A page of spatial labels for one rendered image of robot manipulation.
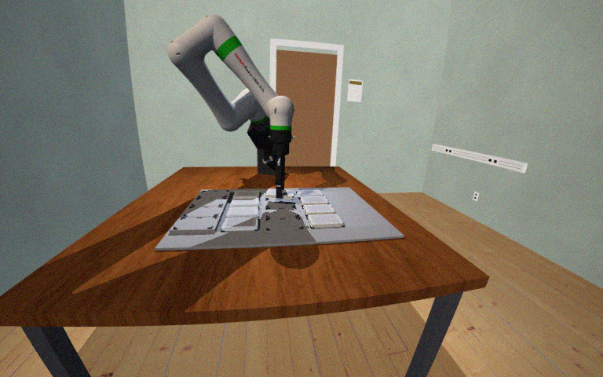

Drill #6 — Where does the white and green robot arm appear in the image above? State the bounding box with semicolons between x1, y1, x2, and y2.
167;14;295;144

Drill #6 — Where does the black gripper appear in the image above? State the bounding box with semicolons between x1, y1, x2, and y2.
272;143;289;199

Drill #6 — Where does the beige well plate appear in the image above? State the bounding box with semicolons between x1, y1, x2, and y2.
233;191;260;199

